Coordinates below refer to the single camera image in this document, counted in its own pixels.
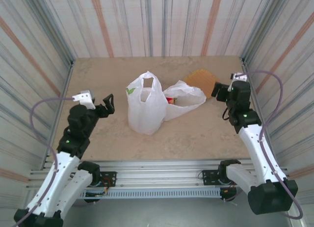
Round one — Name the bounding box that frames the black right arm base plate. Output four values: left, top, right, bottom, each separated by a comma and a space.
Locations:
201, 169, 228, 186

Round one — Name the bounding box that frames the aluminium mounting rail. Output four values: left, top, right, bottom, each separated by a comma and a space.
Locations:
26, 159, 294, 189

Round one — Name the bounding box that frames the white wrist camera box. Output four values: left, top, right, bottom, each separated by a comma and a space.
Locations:
230, 72, 249, 82
72, 89, 97, 110

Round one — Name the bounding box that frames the woven bamboo basket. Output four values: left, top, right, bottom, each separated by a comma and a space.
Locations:
183, 69, 218, 100

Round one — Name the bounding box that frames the white lemon print plastic bag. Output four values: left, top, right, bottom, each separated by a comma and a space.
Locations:
126, 70, 208, 136

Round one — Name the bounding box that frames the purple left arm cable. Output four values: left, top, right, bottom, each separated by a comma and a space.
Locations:
13, 96, 96, 225

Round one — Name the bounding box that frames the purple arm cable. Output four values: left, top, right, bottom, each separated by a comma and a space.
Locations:
13, 96, 96, 225
223, 70, 304, 220

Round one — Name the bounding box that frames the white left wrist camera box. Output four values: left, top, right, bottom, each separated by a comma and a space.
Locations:
72, 89, 97, 110

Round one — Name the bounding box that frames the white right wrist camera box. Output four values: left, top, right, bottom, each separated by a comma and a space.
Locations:
230, 72, 249, 82

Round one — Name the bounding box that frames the black right base connector module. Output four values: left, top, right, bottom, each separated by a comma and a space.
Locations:
219, 187, 237, 202

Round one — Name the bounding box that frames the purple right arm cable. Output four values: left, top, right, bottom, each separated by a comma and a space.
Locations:
223, 70, 304, 220

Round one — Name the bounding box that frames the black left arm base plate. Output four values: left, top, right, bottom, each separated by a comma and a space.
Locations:
98, 171, 117, 188

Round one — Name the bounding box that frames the black left base connector module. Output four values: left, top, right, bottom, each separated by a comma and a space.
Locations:
84, 192, 109, 204

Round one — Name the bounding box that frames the grey slotted cable duct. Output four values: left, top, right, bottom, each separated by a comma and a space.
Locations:
78, 189, 223, 200

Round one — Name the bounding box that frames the black base connector module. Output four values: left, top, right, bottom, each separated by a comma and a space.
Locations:
219, 187, 237, 202
84, 192, 109, 204

